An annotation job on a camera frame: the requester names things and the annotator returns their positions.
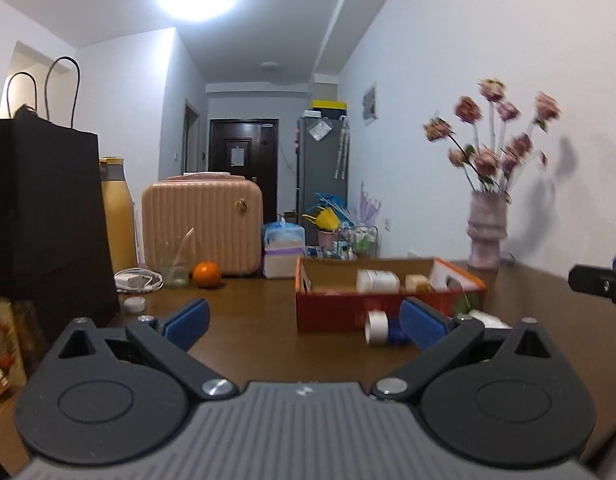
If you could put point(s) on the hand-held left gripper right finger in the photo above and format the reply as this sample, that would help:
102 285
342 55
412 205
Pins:
420 322

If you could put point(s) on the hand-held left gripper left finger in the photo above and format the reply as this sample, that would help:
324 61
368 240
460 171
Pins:
190 320

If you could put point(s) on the beige block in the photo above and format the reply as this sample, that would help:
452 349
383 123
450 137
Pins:
417 283

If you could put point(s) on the white tape roll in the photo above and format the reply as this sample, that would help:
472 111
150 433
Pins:
376 327

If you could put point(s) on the white pill bottle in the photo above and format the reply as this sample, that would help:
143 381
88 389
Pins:
377 280

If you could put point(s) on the red cardboard box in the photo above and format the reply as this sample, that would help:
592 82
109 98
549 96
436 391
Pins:
338 312

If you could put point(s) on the clear glass cup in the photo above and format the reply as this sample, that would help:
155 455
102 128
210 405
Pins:
175 276

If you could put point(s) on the orange fruit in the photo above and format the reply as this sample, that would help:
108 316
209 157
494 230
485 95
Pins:
206 274

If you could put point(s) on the white bottle cap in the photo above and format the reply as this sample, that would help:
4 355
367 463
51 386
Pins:
134 305

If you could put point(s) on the pink ribbed suitcase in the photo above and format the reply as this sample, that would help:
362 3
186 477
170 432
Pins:
198 225

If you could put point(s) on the white tissue pack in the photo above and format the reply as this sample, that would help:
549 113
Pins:
280 262

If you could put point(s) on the pink ceramic vase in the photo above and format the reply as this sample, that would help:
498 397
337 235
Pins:
487 230

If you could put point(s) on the yellow thermos bottle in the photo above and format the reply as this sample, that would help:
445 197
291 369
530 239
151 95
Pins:
118 220

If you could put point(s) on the pink pot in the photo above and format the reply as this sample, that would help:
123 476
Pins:
327 240

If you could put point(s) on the blue tissue pack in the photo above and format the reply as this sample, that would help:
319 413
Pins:
284 234

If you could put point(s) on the purple decoration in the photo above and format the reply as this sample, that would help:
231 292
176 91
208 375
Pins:
370 205

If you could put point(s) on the yellow watering can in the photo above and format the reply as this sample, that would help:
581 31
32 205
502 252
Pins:
324 220

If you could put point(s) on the dark entrance door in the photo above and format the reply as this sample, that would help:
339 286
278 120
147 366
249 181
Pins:
260 180

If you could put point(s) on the white paper notice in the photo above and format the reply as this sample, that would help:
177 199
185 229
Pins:
238 155

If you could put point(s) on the grey refrigerator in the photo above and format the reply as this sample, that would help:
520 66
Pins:
318 175

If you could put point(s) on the black paper bag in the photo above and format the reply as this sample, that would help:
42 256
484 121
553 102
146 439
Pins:
43 210

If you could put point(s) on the dark side door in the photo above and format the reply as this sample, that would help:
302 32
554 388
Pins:
191 135

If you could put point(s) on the colourful printed packet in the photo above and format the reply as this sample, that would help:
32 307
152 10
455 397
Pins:
5 330

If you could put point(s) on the white folded umbrella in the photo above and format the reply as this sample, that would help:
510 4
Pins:
343 147

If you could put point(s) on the dried pink roses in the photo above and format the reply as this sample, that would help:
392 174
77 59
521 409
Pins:
468 109

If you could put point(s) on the clear plastic sheet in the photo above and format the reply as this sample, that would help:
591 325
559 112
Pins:
320 131

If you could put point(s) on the yellow box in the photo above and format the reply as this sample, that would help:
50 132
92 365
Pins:
329 105

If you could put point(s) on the small ceiling lamp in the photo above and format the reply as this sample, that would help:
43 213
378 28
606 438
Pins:
270 65

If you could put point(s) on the wall picture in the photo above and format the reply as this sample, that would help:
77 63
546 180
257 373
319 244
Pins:
370 104

